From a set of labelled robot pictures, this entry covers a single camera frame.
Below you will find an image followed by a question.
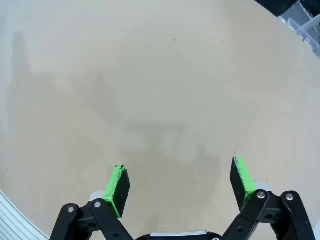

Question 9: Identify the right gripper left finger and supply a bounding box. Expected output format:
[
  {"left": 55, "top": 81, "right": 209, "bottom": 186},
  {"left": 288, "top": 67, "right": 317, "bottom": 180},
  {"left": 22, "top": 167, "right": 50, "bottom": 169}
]
[{"left": 49, "top": 164, "right": 137, "bottom": 240}]

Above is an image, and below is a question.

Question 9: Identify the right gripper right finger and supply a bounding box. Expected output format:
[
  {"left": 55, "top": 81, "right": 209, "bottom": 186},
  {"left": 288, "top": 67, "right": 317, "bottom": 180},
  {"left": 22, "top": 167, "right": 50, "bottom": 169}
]
[{"left": 221, "top": 156, "right": 316, "bottom": 240}]

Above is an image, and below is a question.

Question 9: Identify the white ribbed panel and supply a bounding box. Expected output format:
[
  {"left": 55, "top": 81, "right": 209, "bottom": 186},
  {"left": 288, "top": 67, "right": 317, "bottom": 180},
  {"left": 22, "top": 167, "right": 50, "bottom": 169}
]
[{"left": 0, "top": 189, "right": 50, "bottom": 240}]

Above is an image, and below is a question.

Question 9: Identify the clear plastic container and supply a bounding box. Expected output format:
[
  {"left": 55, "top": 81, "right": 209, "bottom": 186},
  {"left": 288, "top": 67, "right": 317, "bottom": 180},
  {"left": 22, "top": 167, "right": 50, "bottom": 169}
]
[{"left": 276, "top": 0, "right": 320, "bottom": 59}]

